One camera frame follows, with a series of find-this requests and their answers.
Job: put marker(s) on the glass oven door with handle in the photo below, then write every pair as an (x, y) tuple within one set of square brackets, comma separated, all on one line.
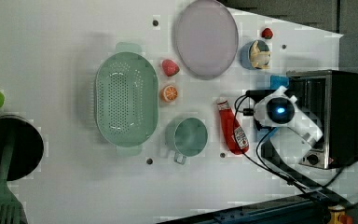
[(272, 108)]

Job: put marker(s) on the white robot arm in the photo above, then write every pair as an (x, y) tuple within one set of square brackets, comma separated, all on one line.
[(304, 135)]

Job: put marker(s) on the black silver toaster oven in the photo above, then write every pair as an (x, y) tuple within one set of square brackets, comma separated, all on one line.
[(332, 97)]

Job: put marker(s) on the orange slice toy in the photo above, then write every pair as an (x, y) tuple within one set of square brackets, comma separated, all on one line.
[(169, 94)]

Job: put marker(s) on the green mug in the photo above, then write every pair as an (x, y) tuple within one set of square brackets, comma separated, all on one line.
[(186, 137)]

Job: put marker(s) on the red strawberry near colander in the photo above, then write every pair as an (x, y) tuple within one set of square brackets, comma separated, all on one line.
[(170, 68)]

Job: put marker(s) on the green perforated colander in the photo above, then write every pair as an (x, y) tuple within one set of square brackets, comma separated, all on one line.
[(126, 99)]

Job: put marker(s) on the red ketchup bottle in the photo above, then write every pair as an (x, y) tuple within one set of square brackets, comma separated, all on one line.
[(235, 137)]

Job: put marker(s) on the lilac round plate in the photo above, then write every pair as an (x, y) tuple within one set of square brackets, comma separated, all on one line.
[(206, 38)]

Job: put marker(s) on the blue bowl with rabbit toy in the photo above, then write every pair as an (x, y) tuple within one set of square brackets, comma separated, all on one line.
[(255, 55)]

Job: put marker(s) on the red strawberry near bowl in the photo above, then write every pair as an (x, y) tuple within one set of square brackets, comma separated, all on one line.
[(267, 33)]

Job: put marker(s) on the black utensil holder cup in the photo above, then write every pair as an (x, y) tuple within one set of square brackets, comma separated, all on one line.
[(25, 143)]

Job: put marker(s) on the green spatula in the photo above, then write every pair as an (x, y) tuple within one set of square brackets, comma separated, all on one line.
[(10, 207)]

